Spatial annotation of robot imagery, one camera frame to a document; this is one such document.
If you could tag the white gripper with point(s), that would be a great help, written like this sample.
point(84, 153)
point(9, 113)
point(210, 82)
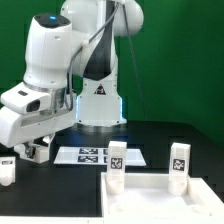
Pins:
point(16, 128)

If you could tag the white square table top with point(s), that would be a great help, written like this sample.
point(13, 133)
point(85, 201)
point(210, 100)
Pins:
point(146, 195)

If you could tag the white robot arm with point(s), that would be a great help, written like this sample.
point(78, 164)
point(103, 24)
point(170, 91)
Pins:
point(71, 74)

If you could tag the white marker sheet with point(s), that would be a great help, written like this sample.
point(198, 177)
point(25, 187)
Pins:
point(94, 156)

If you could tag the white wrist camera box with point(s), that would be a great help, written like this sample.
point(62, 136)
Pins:
point(23, 100)

